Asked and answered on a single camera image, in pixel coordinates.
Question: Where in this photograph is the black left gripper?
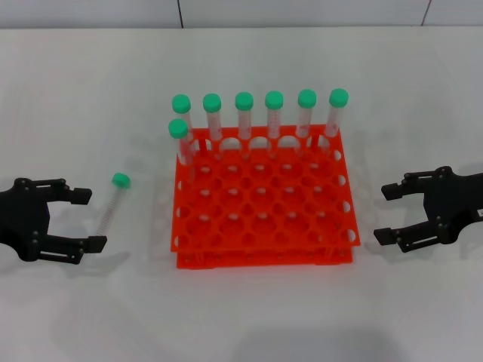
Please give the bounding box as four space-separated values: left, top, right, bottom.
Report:
0 176 109 265

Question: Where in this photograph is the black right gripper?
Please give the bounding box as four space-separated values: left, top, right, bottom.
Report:
373 165 483 253

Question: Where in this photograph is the green capped clear test tube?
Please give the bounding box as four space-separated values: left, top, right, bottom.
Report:
96 172 132 238
168 118 195 178
296 88 318 139
171 94 197 155
234 91 254 140
264 90 285 140
324 87 349 139
202 93 224 144

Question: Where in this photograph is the orange test tube rack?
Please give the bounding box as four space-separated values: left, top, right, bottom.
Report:
168 124 362 271

